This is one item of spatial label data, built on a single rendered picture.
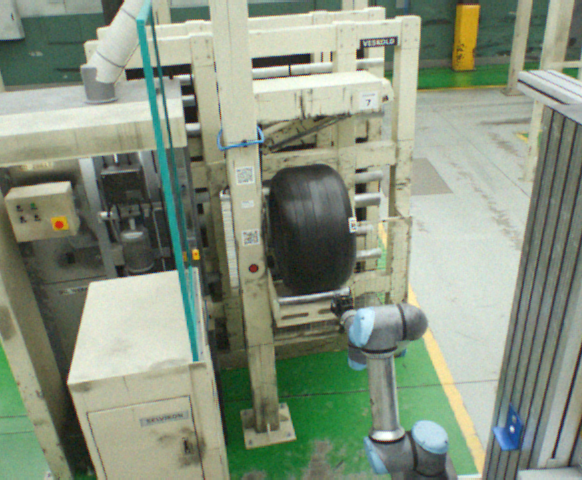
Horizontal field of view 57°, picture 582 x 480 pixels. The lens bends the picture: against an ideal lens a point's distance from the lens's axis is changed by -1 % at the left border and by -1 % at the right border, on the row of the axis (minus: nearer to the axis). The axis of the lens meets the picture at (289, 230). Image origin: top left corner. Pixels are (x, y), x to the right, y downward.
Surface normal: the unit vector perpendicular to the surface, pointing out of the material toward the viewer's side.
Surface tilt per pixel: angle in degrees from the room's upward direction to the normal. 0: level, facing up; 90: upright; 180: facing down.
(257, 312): 90
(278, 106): 90
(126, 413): 90
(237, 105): 90
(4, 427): 0
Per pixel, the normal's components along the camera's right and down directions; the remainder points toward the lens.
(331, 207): 0.11, -0.26
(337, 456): -0.05, -0.88
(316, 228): 0.15, 0.00
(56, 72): 0.05, 0.46
